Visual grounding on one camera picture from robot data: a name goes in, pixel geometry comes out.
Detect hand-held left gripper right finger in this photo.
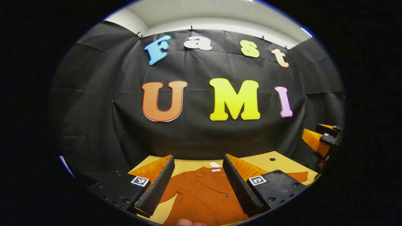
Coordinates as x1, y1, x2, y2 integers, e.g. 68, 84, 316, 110
222, 153, 311, 218

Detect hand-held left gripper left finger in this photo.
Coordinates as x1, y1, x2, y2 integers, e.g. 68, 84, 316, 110
85, 154, 175, 219

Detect orange shirt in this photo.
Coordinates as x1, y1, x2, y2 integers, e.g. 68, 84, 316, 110
159, 166, 309, 226

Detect black backdrop cloth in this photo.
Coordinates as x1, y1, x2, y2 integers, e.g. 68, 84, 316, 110
50, 20, 346, 189

